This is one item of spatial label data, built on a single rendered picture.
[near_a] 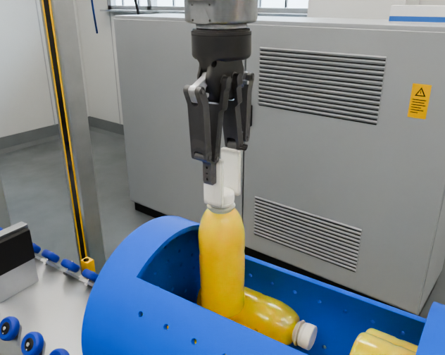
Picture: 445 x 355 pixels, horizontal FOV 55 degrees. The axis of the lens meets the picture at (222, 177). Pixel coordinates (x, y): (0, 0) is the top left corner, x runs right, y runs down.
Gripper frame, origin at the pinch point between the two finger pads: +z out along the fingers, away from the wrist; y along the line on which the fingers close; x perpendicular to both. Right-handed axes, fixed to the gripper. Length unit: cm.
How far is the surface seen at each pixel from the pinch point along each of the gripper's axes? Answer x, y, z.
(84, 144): -66, -28, 15
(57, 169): -321, -189, 131
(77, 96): -66, -28, 1
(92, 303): -9.9, 17.3, 14.8
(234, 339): 11.3, 14.8, 11.9
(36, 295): -49, 4, 39
